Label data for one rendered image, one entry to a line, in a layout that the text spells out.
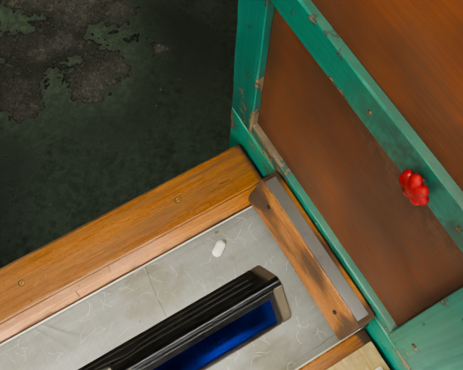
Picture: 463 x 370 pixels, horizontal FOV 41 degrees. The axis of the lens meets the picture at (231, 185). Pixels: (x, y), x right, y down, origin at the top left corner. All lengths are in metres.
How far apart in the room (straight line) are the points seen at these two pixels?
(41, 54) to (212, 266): 1.37
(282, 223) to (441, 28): 0.57
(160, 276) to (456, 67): 0.72
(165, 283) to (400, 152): 0.58
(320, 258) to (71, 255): 0.44
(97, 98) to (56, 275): 1.13
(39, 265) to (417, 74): 0.76
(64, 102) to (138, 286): 1.17
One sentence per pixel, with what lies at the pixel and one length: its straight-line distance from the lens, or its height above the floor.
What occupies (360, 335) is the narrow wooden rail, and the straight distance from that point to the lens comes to 1.12.
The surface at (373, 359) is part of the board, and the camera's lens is 1.10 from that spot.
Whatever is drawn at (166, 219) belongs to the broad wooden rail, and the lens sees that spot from 1.14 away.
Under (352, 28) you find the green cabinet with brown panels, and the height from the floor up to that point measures 1.30.
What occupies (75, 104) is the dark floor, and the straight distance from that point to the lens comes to 2.18.
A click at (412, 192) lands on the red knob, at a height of 1.24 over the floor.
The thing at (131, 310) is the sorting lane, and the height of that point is 0.74.
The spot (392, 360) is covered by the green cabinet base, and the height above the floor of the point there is 0.79.
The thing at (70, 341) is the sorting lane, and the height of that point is 0.74.
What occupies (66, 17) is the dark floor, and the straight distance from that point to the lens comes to 2.40.
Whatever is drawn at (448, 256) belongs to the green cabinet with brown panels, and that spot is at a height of 1.16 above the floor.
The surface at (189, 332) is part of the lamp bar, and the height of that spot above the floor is 1.11.
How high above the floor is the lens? 1.84
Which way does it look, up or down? 67 degrees down
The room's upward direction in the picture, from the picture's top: 4 degrees clockwise
